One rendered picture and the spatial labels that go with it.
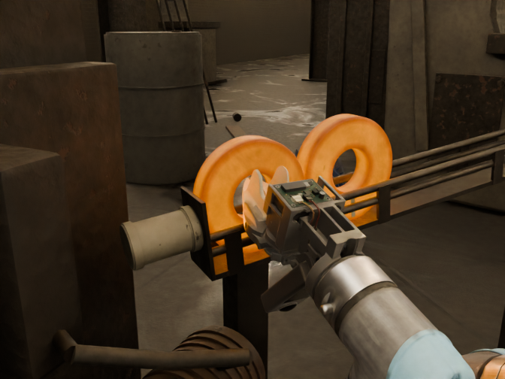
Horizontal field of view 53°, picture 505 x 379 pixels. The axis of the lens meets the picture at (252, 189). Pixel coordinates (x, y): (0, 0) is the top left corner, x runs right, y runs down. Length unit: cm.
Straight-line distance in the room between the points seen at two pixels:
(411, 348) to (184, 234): 31
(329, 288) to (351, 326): 4
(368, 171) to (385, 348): 37
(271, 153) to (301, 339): 105
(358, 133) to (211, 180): 23
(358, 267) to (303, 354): 109
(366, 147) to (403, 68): 217
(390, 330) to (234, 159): 29
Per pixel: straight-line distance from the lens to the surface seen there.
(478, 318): 189
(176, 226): 63
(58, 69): 69
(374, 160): 77
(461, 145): 97
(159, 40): 300
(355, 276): 50
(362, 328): 48
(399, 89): 293
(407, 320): 48
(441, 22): 284
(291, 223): 54
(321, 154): 71
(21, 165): 53
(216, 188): 64
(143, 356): 60
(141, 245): 62
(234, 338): 70
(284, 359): 157
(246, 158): 65
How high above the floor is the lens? 92
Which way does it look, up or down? 18 degrees down
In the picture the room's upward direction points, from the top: straight up
